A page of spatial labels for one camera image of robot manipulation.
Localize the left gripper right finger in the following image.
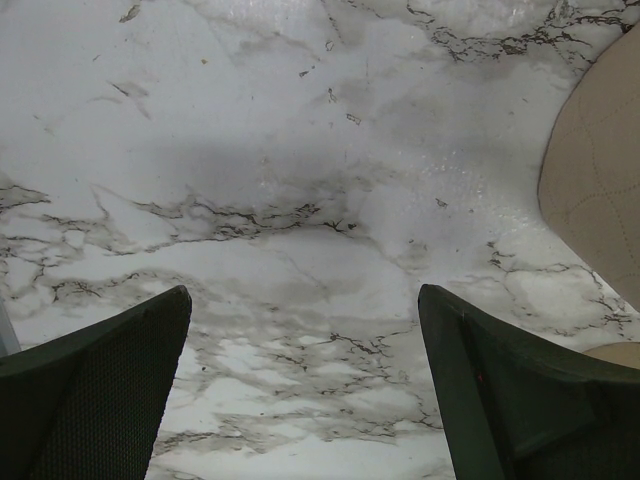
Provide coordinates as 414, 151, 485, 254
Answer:
418, 285, 639, 479

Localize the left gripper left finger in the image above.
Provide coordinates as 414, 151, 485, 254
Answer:
1, 285, 192, 479

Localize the brown paper roll back left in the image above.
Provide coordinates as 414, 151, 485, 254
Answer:
537, 27, 639, 308

